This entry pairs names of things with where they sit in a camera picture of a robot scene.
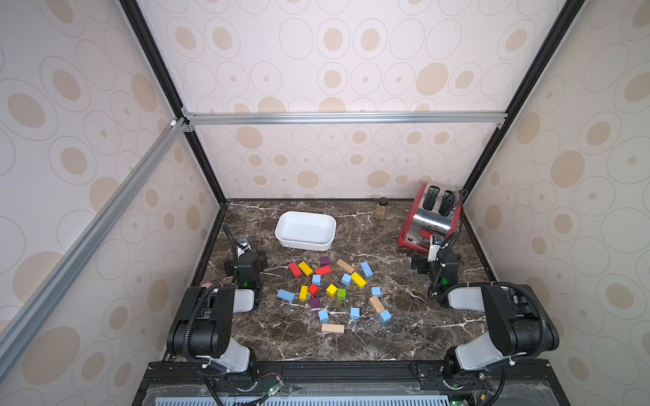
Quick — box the long yellow block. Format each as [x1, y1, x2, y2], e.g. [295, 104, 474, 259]
[298, 262, 314, 277]
[351, 272, 367, 288]

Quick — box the long red block left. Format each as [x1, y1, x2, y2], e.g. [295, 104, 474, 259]
[288, 262, 302, 277]

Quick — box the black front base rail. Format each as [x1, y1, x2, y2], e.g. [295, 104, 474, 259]
[133, 359, 569, 405]

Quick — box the tan block right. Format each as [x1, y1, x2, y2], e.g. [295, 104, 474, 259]
[369, 296, 385, 314]

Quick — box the long tan block upper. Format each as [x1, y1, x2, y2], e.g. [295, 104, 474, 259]
[336, 259, 355, 275]

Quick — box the long tan block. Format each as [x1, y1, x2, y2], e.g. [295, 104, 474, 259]
[336, 259, 355, 275]
[322, 323, 345, 334]

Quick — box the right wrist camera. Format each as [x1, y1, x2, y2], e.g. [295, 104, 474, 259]
[428, 235, 443, 262]

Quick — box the small yellow cube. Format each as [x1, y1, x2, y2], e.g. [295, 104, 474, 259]
[326, 284, 338, 298]

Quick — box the red silver toaster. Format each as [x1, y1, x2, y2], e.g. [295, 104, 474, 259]
[398, 183, 467, 254]

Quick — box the long yellow block right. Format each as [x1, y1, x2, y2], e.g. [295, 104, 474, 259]
[351, 272, 367, 288]

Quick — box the silver horizontal frame bar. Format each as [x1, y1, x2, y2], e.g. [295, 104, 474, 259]
[187, 111, 508, 125]

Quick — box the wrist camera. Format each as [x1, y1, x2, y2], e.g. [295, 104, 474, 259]
[235, 237, 252, 256]
[428, 235, 443, 262]

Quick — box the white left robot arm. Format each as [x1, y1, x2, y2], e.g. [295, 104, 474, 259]
[167, 250, 267, 374]

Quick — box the long red block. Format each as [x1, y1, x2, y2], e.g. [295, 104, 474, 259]
[315, 265, 332, 276]
[288, 262, 302, 277]

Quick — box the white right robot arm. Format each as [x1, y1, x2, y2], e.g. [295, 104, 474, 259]
[411, 251, 560, 383]

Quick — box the small brown spice jar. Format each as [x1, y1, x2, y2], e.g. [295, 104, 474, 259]
[375, 197, 389, 221]

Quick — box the long red block middle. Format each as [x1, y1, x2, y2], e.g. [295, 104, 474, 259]
[315, 265, 332, 276]

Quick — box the long tan block bottom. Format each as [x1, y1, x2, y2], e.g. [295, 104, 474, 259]
[322, 323, 345, 334]

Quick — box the white rectangular dish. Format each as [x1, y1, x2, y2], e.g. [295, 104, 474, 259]
[275, 211, 337, 252]

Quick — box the long yellow block left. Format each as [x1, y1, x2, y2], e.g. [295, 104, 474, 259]
[298, 262, 314, 277]

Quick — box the long blue block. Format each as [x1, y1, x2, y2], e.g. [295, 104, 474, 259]
[360, 262, 373, 278]
[277, 289, 296, 303]

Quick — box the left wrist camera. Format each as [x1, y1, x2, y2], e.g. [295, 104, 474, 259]
[235, 237, 252, 256]

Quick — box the silver diagonal frame bar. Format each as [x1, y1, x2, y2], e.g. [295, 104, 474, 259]
[1, 118, 188, 380]

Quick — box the small red cube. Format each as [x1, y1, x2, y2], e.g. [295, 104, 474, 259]
[308, 284, 319, 297]

